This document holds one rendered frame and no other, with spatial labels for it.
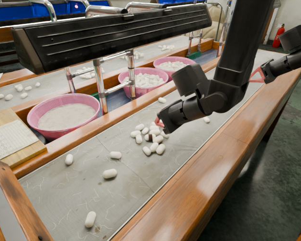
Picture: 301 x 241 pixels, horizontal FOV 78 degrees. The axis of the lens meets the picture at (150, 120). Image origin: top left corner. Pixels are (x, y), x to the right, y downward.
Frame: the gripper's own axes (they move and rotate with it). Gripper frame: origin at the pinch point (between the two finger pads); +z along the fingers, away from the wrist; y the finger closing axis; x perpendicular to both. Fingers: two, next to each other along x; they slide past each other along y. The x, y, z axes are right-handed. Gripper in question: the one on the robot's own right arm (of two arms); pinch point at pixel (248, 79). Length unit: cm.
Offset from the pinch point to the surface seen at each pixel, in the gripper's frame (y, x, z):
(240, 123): 17.0, 11.0, 1.6
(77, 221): 74, 4, 14
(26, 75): 52, -56, 80
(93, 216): 71, 5, 11
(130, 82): 31.8, -21.8, 27.9
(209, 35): -265, -65, 139
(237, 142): 27.9, 13.2, -0.8
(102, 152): 58, -4, 24
